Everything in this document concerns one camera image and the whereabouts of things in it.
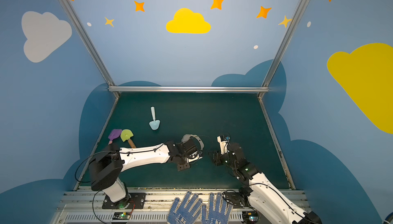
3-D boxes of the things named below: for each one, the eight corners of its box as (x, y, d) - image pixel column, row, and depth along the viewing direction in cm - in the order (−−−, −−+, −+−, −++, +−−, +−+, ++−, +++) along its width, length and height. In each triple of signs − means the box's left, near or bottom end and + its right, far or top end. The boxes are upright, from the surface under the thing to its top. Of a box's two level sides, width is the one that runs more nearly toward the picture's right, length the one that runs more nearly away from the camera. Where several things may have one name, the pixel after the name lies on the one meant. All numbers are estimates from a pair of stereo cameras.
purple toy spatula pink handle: (107, 144, 96) (105, 142, 94) (113, 131, 103) (111, 129, 101) (116, 144, 96) (115, 142, 94) (121, 131, 103) (120, 129, 101)
